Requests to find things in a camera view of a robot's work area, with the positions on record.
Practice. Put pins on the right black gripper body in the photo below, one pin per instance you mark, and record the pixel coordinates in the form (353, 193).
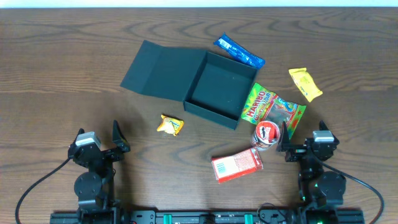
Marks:
(297, 152)

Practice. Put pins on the yellow snack packet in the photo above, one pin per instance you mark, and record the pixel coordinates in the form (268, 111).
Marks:
(305, 83)

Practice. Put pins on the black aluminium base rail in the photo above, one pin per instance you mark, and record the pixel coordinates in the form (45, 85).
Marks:
(247, 217)

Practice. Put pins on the small red Pringles can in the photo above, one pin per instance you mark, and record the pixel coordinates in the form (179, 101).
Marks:
(265, 135)

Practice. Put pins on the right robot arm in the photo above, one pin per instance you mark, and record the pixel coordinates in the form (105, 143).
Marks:
(320, 191)

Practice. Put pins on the dark green box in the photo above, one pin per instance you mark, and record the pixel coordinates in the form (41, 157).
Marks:
(209, 85)

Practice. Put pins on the small orange yellow snack bag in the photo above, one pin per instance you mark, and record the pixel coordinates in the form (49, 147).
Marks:
(170, 125)

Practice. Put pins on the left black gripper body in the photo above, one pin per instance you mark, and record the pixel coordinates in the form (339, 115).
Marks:
(104, 154)

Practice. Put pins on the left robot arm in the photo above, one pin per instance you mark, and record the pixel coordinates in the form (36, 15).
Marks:
(95, 188)

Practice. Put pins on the Haribo gummy worms bag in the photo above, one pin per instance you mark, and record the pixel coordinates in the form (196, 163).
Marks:
(265, 105)

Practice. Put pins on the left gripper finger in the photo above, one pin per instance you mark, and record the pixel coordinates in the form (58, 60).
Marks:
(81, 131)
(118, 138)

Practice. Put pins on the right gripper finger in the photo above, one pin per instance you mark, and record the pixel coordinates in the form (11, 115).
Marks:
(283, 143)
(323, 126)

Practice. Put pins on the blue snack bar wrapper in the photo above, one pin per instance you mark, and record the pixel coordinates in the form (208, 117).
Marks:
(238, 52)

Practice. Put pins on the red and white carton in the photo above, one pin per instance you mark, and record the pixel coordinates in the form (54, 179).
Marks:
(237, 165)

